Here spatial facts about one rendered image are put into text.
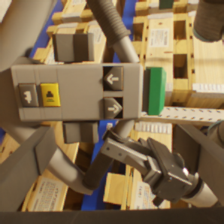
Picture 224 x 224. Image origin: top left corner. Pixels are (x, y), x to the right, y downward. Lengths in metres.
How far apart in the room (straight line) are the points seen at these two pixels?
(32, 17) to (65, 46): 0.06
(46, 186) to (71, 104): 0.87
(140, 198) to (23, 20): 0.87
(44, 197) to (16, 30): 0.94
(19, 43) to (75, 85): 0.11
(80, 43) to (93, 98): 0.08
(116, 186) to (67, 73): 0.79
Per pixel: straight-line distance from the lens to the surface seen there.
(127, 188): 0.95
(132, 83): 0.25
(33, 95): 0.28
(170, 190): 0.31
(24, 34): 0.29
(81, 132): 0.29
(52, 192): 1.07
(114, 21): 0.26
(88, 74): 0.25
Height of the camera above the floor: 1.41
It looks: 15 degrees down
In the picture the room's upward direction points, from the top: 94 degrees clockwise
